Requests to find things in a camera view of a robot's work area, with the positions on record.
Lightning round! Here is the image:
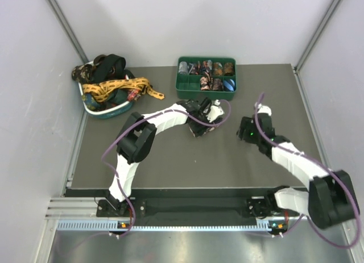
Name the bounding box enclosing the brown floral tie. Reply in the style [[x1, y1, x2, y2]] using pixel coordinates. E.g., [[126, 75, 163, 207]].
[[189, 120, 221, 137]]

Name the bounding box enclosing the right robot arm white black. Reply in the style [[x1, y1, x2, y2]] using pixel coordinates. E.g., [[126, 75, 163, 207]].
[[237, 113, 360, 229]]

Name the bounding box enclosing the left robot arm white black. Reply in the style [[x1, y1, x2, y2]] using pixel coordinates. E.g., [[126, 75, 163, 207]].
[[101, 98, 224, 216]]

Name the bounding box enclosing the green compartment tray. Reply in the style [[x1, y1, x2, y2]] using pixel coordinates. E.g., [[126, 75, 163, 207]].
[[175, 56, 238, 101]]

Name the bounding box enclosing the pink floral rolled tie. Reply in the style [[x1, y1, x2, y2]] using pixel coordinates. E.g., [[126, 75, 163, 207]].
[[200, 75, 212, 91]]

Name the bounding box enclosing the brown pink rolled tie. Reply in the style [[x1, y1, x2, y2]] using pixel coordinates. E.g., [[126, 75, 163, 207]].
[[212, 78, 223, 91]]

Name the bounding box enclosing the blue striped rolled tie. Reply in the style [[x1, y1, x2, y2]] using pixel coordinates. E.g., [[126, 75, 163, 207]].
[[223, 78, 236, 92]]

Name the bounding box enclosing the dark red rolled tie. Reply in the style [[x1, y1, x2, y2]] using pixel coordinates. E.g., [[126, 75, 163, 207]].
[[188, 61, 201, 75]]

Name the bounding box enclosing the grey rolled tie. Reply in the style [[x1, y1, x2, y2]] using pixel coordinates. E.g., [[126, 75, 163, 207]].
[[178, 61, 189, 75]]

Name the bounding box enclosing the teal floral rolled tie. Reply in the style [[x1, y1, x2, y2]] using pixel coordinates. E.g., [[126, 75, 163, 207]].
[[200, 60, 213, 75]]

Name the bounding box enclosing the dark brown rolled tie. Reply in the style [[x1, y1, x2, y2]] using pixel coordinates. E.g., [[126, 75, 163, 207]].
[[224, 62, 235, 76]]

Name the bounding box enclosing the red patterned tie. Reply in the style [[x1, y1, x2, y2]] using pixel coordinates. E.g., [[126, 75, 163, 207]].
[[127, 89, 141, 102]]

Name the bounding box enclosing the white teal basket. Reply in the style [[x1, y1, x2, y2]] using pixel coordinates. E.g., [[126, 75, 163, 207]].
[[75, 60, 133, 119]]

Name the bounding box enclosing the black tie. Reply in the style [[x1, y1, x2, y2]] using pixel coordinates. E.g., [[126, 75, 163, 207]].
[[92, 54, 135, 84]]

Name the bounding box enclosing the yellow patterned tie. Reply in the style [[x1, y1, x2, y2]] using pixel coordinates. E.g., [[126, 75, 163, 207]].
[[81, 77, 165, 102]]

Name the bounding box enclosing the green patterned tie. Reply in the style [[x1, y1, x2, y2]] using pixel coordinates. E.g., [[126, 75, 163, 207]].
[[81, 93, 100, 111]]

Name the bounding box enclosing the dark floral tie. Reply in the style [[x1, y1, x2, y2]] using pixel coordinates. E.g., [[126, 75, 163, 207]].
[[71, 64, 93, 84]]

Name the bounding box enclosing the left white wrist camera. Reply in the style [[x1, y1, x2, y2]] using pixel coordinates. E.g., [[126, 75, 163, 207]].
[[204, 100, 225, 124]]

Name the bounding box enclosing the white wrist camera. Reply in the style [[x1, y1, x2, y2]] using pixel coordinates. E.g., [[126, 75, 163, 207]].
[[204, 100, 225, 124], [255, 103, 272, 116]]

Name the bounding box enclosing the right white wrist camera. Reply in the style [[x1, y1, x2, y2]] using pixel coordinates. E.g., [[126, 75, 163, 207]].
[[255, 103, 272, 116]]

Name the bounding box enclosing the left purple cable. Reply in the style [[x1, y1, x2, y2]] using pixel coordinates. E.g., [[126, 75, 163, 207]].
[[101, 99, 231, 237]]

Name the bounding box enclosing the purple cable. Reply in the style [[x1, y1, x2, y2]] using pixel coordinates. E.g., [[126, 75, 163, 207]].
[[101, 99, 231, 237], [254, 92, 362, 249]]

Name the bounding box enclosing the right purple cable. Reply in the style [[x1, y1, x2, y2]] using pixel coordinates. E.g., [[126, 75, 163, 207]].
[[254, 92, 362, 249]]

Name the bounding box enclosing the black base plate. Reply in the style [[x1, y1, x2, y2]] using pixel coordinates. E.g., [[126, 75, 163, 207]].
[[96, 188, 284, 226]]

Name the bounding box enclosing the grey slotted cable duct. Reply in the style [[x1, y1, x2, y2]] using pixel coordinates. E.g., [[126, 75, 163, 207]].
[[57, 220, 287, 232]]

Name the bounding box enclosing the aluminium front rail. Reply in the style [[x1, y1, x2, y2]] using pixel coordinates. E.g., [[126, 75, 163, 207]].
[[45, 197, 109, 221]]

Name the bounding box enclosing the right aluminium frame post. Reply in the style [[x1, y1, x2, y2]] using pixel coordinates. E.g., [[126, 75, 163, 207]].
[[293, 0, 343, 74]]

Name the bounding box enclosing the aluminium frame post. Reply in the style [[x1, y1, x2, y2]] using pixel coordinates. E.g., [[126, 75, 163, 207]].
[[293, 0, 343, 74], [46, 0, 89, 63]]

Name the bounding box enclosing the left aluminium frame post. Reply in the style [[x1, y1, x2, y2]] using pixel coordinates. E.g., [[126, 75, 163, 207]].
[[46, 0, 89, 63]]

